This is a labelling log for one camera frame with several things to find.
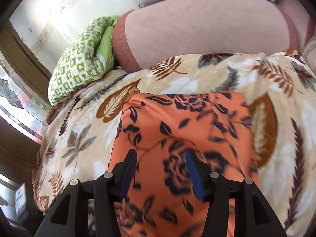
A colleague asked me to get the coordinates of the orange floral garment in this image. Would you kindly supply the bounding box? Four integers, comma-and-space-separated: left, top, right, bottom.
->
109, 91, 259, 236

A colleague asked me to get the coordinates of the leaf pattern blanket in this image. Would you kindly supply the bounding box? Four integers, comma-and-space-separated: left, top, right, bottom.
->
32, 52, 315, 236

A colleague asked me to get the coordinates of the stained glass door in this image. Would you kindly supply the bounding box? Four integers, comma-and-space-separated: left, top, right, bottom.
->
1, 21, 51, 221

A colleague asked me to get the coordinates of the green checkered folded quilt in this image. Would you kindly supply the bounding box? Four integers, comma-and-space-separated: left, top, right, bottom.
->
48, 16, 119, 106

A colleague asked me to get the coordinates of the striped cushion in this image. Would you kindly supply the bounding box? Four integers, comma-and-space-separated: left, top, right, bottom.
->
302, 36, 316, 70

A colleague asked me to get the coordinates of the pink bolster pillow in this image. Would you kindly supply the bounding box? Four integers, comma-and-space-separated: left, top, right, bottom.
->
112, 0, 299, 72

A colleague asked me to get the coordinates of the pink bed headboard pad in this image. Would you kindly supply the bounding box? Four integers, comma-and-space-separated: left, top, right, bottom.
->
277, 0, 315, 52

